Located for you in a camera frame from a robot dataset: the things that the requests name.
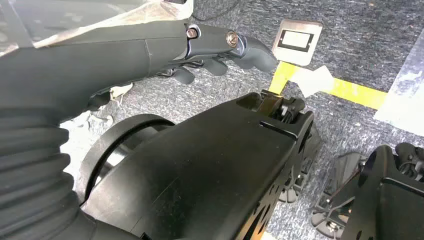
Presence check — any black floor cable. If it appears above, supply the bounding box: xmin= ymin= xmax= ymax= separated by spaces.
xmin=191 ymin=0 xmax=242 ymax=22

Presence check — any yellow floor tape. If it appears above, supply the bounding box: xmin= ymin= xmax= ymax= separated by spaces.
xmin=268 ymin=61 xmax=388 ymax=111

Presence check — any plastic film covered base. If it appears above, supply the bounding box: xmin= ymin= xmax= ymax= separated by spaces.
xmin=373 ymin=29 xmax=424 ymax=137

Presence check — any black robot left leg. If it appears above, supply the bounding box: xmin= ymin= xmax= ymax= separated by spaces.
xmin=76 ymin=89 xmax=322 ymax=240

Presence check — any steel floor socket plate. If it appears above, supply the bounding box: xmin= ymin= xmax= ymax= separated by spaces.
xmin=272 ymin=18 xmax=324 ymax=66

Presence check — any white paper scrap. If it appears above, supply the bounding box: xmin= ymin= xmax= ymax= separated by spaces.
xmin=289 ymin=65 xmax=335 ymax=99

